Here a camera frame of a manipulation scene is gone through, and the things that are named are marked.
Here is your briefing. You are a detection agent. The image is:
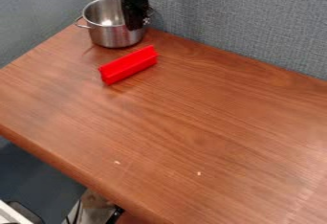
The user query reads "metal table leg frame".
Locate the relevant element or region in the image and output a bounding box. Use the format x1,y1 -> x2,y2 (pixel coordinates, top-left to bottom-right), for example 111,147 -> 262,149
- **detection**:
63,190 -> 125,224

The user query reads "white object at corner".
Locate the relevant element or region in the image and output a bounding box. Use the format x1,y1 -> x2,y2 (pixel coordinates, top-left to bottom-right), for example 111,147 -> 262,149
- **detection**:
0,200 -> 44,224

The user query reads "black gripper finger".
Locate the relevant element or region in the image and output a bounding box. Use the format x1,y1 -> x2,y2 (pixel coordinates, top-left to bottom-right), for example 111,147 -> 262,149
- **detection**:
122,0 -> 150,31

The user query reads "stainless steel pot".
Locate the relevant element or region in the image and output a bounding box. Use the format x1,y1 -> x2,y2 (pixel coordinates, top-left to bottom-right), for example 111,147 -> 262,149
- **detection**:
75,0 -> 154,48

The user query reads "red rectangular block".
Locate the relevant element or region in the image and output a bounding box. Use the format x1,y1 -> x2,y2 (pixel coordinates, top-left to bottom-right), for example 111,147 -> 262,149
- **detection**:
99,45 -> 159,85

